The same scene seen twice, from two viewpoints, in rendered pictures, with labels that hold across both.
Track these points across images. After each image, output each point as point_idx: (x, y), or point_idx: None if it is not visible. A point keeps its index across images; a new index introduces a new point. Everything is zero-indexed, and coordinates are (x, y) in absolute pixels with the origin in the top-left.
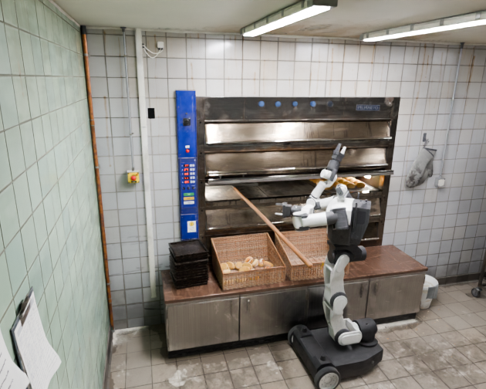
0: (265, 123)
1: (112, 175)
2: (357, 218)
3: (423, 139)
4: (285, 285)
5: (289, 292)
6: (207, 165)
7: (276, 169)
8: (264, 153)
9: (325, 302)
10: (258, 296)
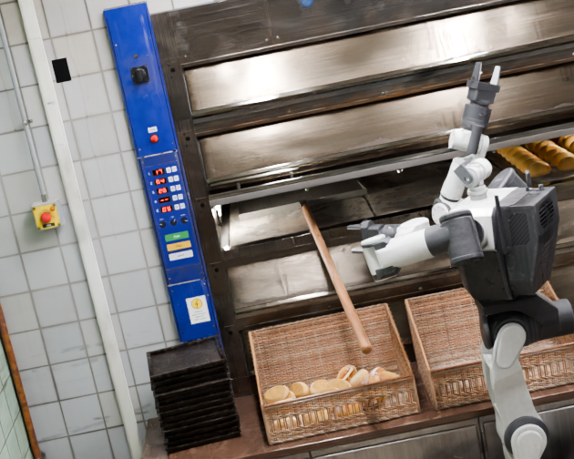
0: (328, 42)
1: (5, 219)
2: (511, 230)
3: None
4: (420, 419)
5: (434, 437)
6: (207, 164)
7: (374, 147)
8: (340, 115)
9: (505, 447)
10: (357, 453)
